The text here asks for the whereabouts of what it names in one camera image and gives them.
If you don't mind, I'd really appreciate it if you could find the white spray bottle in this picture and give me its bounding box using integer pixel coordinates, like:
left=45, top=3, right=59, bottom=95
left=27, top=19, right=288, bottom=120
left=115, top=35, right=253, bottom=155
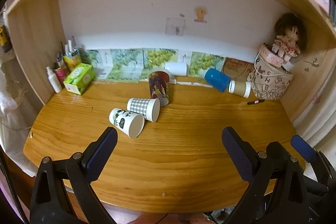
left=46, top=66, right=63, bottom=93

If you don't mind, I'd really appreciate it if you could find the colourful cartoon cup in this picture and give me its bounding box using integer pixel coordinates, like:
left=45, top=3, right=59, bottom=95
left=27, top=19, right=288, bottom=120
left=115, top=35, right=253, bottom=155
left=148, top=70, right=170, bottom=107

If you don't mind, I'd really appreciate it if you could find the yellow pen holder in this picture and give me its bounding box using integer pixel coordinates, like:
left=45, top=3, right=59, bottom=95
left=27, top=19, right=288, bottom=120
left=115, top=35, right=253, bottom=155
left=64, top=52, right=82, bottom=72

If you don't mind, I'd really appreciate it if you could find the pencil drawing paper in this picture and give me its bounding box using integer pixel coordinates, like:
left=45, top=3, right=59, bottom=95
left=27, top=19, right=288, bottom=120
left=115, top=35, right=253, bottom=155
left=165, top=17, right=186, bottom=36

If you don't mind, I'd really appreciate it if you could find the brown haired doll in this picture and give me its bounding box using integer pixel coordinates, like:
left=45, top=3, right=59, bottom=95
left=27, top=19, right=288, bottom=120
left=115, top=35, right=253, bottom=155
left=271, top=13, right=308, bottom=62

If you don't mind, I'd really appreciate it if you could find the brown cardboard picture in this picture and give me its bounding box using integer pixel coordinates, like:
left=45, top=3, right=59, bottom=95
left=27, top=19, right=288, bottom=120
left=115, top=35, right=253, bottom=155
left=221, top=57, right=256, bottom=82

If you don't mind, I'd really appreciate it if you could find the white cloth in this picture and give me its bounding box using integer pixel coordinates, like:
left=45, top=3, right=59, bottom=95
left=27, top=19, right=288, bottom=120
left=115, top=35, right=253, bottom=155
left=0, top=53, right=42, bottom=178

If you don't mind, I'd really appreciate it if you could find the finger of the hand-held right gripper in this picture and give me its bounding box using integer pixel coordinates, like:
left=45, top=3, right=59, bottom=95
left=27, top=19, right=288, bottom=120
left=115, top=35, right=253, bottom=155
left=291, top=135, right=336, bottom=187

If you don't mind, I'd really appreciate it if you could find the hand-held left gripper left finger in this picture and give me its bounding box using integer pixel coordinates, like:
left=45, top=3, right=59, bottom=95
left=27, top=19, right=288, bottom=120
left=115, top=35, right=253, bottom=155
left=30, top=127, right=118, bottom=224

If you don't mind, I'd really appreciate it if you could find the white panda paper cup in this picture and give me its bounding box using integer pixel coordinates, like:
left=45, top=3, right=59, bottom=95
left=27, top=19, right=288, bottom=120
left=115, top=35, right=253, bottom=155
left=109, top=108, right=145, bottom=139

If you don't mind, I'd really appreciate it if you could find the plain white cup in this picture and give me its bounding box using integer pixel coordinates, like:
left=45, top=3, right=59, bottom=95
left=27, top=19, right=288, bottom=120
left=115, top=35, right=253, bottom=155
left=165, top=62, right=188, bottom=76

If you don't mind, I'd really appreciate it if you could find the green tissue box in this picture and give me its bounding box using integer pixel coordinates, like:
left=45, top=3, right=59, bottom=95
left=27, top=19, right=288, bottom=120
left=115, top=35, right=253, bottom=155
left=63, top=63, right=96, bottom=95

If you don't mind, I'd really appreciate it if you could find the green leaf picture card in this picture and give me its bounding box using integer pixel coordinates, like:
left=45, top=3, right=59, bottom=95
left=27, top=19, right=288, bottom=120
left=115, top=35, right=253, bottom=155
left=142, top=48, right=179, bottom=80
left=106, top=48, right=144, bottom=81
left=189, top=51, right=226, bottom=78
left=84, top=49, right=111, bottom=80

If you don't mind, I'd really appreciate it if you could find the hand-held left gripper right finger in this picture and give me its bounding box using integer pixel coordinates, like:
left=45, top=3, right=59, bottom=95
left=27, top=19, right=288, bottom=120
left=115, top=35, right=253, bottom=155
left=222, top=126, right=308, bottom=224

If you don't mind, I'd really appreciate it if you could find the pink pen holder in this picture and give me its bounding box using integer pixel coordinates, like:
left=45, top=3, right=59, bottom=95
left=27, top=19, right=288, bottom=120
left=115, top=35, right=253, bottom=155
left=54, top=67, right=69, bottom=84

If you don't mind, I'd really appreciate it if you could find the white stick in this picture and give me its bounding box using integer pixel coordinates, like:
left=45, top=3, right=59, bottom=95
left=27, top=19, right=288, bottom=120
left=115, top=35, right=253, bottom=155
left=175, top=79, right=214, bottom=88

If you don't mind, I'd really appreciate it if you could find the grey checkered paper cup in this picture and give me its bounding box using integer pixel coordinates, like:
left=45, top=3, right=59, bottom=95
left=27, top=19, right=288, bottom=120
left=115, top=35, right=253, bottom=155
left=127, top=98, right=160, bottom=123

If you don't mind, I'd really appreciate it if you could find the beige jar with white lids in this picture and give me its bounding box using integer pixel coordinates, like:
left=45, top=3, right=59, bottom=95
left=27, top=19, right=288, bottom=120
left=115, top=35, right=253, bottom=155
left=228, top=80, right=251, bottom=98

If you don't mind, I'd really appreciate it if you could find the wooden desk hutch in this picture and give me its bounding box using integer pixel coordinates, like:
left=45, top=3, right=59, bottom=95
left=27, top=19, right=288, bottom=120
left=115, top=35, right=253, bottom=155
left=5, top=0, right=336, bottom=122

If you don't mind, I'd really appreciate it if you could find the yellow lion sticker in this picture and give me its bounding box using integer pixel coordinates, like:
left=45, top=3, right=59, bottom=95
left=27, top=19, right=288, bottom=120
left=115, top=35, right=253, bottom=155
left=194, top=6, right=208, bottom=23

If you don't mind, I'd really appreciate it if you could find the letter printed fabric bag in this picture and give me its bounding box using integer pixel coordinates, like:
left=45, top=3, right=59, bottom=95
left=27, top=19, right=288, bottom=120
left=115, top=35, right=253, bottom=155
left=249, top=43, right=293, bottom=101

